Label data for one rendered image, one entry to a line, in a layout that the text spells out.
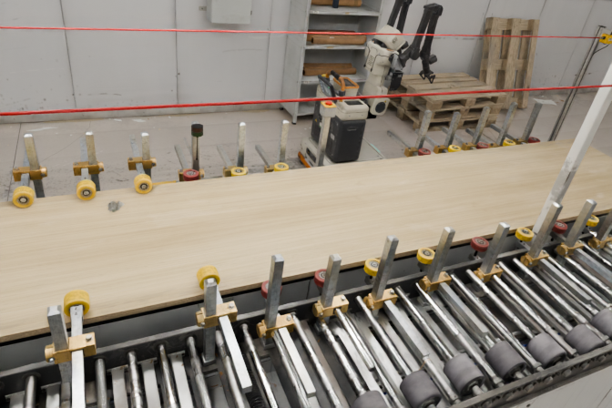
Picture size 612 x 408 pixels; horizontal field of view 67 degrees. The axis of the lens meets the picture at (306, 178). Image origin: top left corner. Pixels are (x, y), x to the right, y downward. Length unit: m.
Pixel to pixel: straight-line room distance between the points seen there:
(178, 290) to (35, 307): 0.47
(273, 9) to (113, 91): 1.87
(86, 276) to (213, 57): 3.62
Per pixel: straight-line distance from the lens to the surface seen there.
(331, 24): 5.56
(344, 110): 3.79
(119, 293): 1.86
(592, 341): 2.26
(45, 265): 2.04
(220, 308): 1.68
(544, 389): 2.17
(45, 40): 5.02
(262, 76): 5.43
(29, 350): 1.97
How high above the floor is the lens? 2.21
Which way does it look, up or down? 31 degrees down
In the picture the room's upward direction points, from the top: 8 degrees clockwise
